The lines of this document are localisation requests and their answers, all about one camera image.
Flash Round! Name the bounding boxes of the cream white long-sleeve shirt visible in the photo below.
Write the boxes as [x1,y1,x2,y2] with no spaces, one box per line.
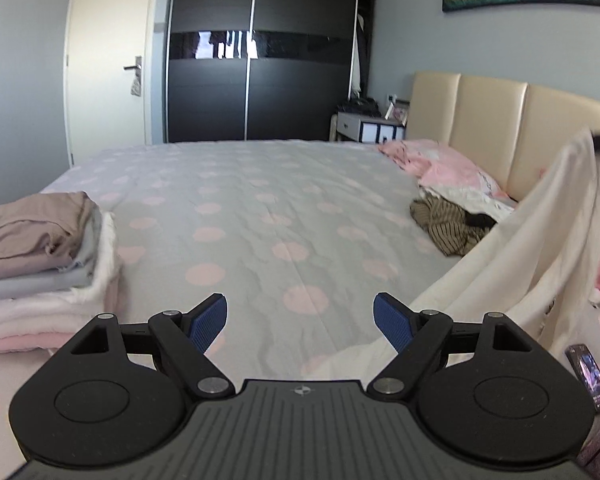
[391,131,600,364]

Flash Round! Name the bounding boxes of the black sliding wardrobe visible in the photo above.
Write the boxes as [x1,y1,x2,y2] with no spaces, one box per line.
[166,0,358,143]

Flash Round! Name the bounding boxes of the picture frame on cabinet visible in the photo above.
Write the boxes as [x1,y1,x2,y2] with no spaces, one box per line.
[385,99,411,127]

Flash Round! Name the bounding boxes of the grey pink-dotted bed cover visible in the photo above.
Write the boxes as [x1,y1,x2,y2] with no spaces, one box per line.
[0,138,600,480]

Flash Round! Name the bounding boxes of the folded white garment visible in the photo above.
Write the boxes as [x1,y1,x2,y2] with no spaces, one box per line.
[0,211,121,338]

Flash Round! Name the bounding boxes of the folded beige garment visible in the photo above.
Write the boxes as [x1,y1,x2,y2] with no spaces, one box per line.
[0,192,97,280]

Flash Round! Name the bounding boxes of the black smartphone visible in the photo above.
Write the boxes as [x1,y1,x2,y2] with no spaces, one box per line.
[565,344,600,413]

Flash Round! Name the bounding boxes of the white bedside cabinet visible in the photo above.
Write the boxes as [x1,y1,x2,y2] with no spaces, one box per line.
[329,112,406,144]

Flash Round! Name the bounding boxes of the beige padded headboard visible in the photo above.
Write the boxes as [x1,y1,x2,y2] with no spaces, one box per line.
[406,70,600,200]

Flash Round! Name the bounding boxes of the folded pink garment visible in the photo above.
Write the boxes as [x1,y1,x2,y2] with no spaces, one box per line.
[0,274,127,356]

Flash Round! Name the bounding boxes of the pink pillow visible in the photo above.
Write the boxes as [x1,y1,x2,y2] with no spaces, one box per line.
[378,140,508,198]

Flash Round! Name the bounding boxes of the folded grey garment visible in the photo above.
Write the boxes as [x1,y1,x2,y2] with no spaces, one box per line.
[0,208,102,300]

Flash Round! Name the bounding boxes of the white printed garment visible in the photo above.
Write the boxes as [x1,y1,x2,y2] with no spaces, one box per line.
[420,186,517,222]

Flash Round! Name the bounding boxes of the white room door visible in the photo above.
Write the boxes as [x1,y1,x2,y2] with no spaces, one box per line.
[65,0,151,165]

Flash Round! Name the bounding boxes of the brown striped garment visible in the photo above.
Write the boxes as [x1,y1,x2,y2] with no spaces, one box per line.
[410,194,496,257]

